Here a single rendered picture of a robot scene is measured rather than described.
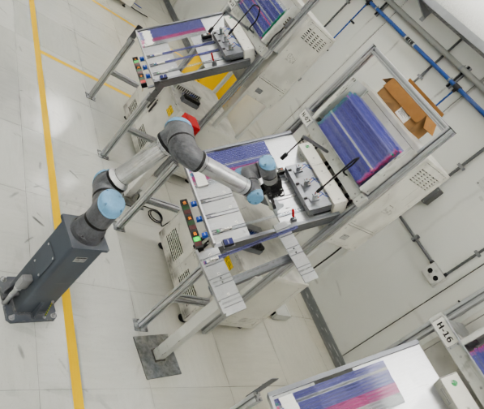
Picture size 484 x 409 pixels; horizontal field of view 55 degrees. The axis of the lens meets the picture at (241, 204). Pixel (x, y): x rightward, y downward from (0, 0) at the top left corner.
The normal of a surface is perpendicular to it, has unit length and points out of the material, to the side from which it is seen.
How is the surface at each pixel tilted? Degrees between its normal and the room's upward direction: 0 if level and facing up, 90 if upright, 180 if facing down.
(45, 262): 90
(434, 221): 90
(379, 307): 90
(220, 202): 43
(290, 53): 90
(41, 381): 0
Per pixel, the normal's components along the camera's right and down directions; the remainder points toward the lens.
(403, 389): 0.00, -0.62
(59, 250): -0.62, -0.15
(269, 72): 0.32, 0.74
